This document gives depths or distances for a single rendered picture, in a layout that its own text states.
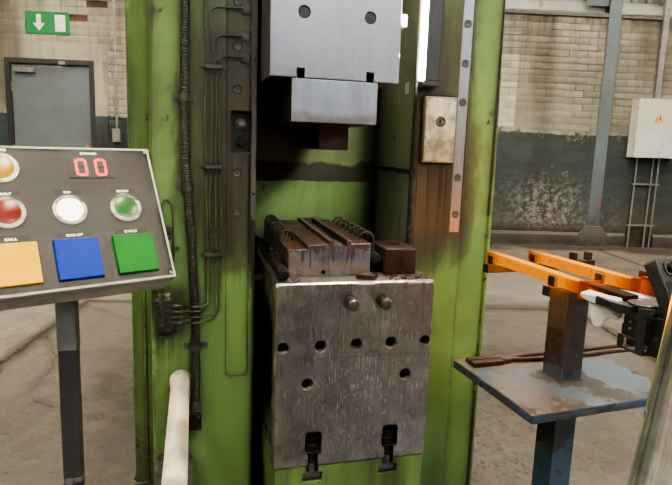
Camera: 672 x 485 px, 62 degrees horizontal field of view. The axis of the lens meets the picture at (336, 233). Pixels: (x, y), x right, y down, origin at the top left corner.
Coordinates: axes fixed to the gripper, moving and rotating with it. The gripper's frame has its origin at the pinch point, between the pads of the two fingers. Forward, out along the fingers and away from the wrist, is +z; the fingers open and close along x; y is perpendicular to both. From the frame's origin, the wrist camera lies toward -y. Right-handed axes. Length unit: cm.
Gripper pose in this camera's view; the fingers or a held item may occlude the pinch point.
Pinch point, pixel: (599, 290)
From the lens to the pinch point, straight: 114.3
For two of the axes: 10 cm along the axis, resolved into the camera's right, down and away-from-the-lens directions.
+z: -3.1, -1.6, 9.4
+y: -0.3, 9.9, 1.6
